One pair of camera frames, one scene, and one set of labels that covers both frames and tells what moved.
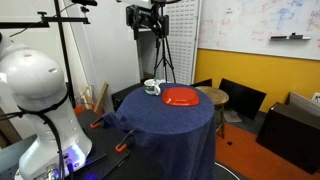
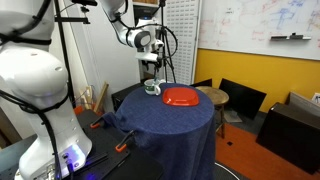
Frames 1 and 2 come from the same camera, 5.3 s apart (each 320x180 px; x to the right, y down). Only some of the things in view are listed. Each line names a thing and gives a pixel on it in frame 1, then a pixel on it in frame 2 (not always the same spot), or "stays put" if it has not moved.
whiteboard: [246, 26] stays put
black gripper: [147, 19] -> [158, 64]
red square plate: [182, 96] stays put
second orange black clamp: [96, 125] stays put
